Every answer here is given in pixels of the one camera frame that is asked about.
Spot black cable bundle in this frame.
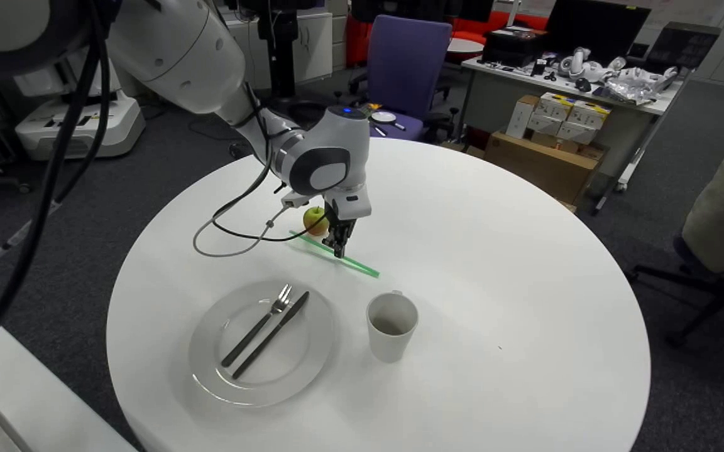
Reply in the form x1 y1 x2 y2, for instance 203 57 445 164
0 0 122 349

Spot brown cardboard box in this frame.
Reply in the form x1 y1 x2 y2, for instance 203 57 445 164
484 129 608 208

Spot white mug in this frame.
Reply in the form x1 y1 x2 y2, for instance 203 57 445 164
364 289 423 365

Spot silver fork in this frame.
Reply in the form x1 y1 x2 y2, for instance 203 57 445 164
220 283 298 370

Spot white plastic clutter pile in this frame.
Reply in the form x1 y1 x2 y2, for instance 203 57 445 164
536 44 683 107

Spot black computer monitor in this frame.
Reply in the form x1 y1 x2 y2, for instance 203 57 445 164
642 20 722 73
546 0 655 64

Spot grey cluttered desk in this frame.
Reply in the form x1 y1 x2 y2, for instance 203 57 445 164
460 51 683 182

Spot thin black camera cable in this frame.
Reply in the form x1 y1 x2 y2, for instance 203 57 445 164
191 158 315 260

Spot red green apple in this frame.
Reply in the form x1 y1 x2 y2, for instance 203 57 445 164
300 206 332 237

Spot white dinner plate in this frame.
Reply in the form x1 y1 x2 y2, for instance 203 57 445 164
186 277 340 412

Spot white carton box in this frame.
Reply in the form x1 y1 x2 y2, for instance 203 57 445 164
506 90 573 143
557 97 608 148

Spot dark table knife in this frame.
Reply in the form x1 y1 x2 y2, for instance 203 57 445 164
228 289 313 384

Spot green straw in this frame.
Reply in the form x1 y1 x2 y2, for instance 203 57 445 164
293 230 383 280

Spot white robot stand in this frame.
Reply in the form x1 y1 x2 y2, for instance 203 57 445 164
0 324 138 452

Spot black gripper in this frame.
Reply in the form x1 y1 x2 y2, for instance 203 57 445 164
323 212 362 257

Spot purple office chair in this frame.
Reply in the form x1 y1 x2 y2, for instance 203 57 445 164
364 11 458 143

